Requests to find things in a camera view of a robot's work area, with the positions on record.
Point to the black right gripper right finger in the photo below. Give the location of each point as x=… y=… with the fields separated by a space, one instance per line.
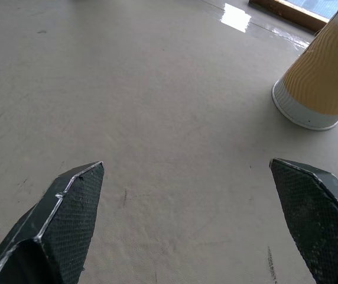
x=313 y=219

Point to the yellow ribbed paper cup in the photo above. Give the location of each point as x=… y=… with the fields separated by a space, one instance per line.
x=319 y=80

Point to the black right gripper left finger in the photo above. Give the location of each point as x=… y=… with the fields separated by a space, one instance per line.
x=65 y=225

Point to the brown wooden frame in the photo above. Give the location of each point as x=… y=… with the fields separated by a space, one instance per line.
x=287 y=12

